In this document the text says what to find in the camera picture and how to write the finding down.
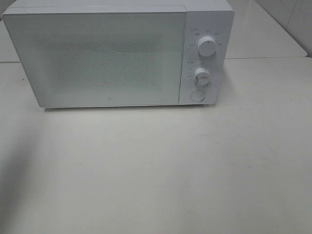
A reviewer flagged white microwave oven body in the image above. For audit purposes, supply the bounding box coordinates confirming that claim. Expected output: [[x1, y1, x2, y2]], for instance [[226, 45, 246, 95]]
[[2, 0, 234, 108]]

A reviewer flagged round door release button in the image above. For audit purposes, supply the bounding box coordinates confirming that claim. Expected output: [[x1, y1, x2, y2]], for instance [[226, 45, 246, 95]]
[[190, 90, 205, 102]]

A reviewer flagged upper white power knob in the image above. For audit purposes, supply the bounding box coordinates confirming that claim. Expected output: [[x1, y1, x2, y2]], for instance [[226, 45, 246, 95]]
[[196, 35, 216, 57]]

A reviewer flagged white timer knob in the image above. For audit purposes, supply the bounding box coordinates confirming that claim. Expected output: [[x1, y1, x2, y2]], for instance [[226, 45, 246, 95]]
[[195, 67, 212, 86]]

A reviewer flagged white microwave door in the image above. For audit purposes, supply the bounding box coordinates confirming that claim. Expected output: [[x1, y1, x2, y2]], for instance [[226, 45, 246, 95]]
[[3, 5, 186, 108]]

